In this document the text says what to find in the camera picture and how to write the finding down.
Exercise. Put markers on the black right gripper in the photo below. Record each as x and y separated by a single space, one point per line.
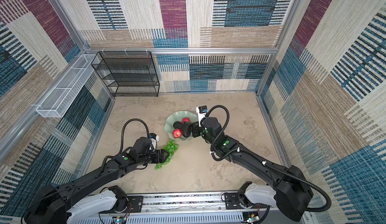
195 127

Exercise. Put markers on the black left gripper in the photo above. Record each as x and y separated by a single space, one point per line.
162 158

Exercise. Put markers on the dark avocado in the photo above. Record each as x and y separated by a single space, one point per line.
185 129
178 125

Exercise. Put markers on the green grape bunch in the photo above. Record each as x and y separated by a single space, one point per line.
171 147

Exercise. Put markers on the red apple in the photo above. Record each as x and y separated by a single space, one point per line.
177 133
185 119

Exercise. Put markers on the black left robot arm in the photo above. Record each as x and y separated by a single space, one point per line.
51 204

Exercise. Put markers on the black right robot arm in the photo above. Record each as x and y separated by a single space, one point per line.
291 195

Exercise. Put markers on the light green wavy fruit bowl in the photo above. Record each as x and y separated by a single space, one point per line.
178 116

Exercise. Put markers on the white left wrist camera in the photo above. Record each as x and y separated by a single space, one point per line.
154 139

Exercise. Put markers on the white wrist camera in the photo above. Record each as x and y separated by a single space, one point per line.
154 139
201 113

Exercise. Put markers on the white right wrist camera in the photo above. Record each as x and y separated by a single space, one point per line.
201 113

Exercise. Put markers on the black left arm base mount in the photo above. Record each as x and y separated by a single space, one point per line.
128 205

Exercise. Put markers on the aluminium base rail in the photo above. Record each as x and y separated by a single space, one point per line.
175 208

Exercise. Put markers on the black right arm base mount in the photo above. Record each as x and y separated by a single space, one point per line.
232 202

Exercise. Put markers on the black wire shelf rack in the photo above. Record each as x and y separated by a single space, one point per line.
130 73

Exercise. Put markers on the white wire mesh basket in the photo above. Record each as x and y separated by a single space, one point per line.
61 97

